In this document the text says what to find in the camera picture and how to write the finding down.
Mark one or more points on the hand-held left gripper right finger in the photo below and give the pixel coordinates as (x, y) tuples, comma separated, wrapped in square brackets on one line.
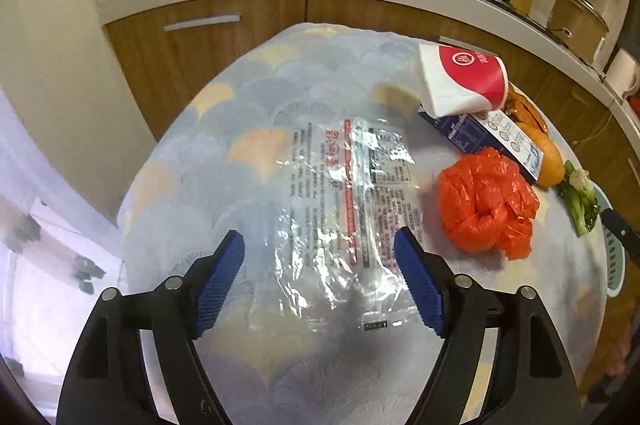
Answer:
[(420, 285)]

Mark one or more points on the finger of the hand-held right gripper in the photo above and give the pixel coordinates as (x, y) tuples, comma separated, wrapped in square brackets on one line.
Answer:
[(622, 230)]

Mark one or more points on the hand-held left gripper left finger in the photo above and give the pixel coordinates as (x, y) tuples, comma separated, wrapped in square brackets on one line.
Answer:
[(220, 280)]

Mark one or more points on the light blue plastic basket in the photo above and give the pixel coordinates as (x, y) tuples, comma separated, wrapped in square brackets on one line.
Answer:
[(617, 267)]

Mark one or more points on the long orange peel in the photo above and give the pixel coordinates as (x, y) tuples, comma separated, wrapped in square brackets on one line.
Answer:
[(547, 160)]

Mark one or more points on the clear printed plastic bag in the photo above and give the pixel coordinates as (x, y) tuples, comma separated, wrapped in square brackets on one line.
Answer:
[(340, 205)]

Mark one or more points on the orange snack wrapper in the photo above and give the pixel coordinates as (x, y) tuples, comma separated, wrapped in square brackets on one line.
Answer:
[(525, 110)]

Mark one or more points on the green vegetable scrap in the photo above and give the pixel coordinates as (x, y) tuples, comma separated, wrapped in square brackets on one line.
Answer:
[(580, 202)]

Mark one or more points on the red plastic bag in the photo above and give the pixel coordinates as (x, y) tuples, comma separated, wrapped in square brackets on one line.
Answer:
[(480, 200)]

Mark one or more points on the red tray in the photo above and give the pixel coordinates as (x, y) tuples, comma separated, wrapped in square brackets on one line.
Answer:
[(635, 110)]

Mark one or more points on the white electric kettle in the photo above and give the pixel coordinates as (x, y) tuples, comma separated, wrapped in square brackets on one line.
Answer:
[(622, 72)]

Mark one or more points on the blue and white carton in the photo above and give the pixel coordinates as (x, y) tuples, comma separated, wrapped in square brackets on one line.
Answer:
[(480, 132)]

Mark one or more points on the scallop patterned tablecloth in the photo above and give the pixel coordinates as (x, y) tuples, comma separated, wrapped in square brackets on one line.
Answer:
[(250, 105)]

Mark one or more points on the beige rice cooker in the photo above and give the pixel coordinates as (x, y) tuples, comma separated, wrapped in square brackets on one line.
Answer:
[(575, 25)]

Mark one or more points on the red white paper cup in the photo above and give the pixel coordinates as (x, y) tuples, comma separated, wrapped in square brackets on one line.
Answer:
[(460, 75)]

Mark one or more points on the wooden kitchen cabinet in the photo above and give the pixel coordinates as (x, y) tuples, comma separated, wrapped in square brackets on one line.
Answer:
[(200, 55)]

